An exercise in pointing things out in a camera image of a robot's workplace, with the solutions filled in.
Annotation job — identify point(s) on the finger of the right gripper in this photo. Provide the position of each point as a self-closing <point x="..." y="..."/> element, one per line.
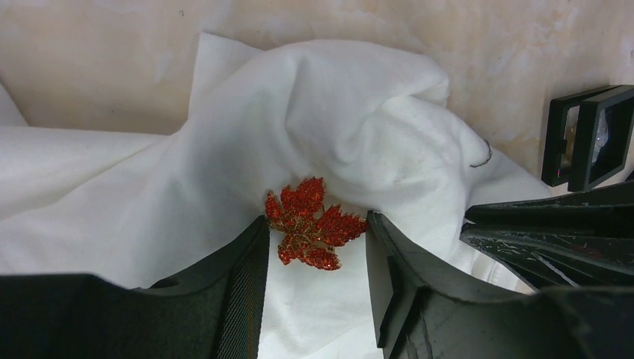
<point x="605" y="212"/>
<point x="542" y="259"/>

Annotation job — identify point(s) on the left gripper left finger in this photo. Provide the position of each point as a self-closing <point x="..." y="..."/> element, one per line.
<point x="211" y="309"/>

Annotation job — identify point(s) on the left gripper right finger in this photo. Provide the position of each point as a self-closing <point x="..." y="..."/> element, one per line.
<point x="422" y="307"/>

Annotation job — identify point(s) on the white t-shirt garment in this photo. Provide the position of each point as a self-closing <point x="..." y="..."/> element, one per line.
<point x="371" y="121"/>

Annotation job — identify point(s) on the black box with blue brooch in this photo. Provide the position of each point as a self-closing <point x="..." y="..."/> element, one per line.
<point x="602" y="138"/>

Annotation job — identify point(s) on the black empty display frame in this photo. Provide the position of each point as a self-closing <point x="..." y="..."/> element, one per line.
<point x="555" y="146"/>

